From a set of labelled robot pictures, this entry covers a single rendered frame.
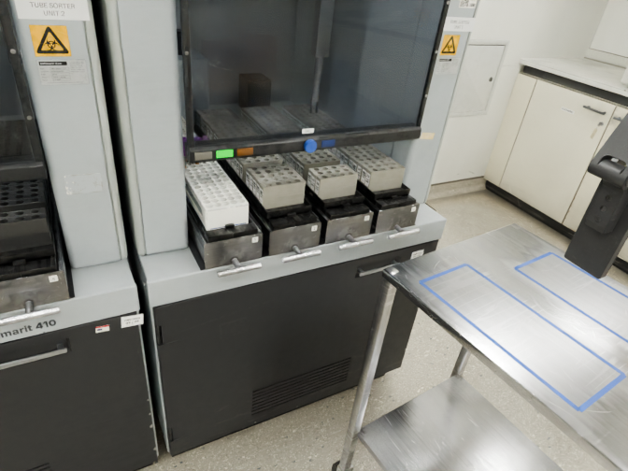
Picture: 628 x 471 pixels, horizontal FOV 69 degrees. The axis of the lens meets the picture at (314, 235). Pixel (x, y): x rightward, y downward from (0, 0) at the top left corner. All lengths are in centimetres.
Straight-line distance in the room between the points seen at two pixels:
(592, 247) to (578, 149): 269
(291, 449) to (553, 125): 238
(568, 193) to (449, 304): 227
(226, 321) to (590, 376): 77
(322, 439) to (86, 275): 95
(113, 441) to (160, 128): 81
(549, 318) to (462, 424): 56
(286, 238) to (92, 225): 41
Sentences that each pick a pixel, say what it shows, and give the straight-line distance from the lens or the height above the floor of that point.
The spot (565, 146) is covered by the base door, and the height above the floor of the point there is 52.
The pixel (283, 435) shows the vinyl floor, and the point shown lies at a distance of 164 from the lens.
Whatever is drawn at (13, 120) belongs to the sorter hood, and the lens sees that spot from 93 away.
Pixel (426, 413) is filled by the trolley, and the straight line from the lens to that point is 143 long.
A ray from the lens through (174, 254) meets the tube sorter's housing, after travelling 110.
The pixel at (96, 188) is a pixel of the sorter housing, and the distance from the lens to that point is 99.
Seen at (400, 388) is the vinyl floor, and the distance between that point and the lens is 184.
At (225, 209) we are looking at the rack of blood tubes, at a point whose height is 86.
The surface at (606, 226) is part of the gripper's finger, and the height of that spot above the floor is 123.
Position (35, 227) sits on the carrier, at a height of 86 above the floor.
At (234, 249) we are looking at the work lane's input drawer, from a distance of 103.
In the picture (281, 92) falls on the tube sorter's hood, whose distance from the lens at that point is 100.
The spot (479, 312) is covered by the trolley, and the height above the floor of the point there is 82.
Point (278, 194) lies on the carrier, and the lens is 110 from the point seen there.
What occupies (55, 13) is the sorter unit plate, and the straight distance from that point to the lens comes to 90.
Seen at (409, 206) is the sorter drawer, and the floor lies 80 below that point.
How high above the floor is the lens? 137
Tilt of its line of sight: 33 degrees down
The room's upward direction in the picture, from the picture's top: 7 degrees clockwise
